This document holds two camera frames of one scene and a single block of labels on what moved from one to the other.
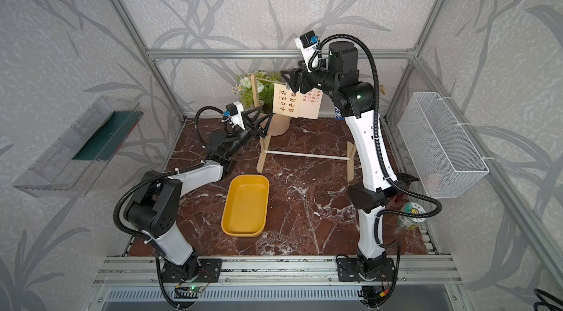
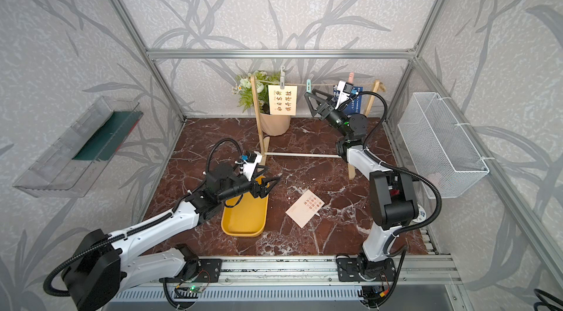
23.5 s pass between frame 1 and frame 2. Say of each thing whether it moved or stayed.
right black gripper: moved
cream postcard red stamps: moved
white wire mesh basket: stayed
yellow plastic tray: stayed
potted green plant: stayed
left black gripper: moved
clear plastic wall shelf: stayed
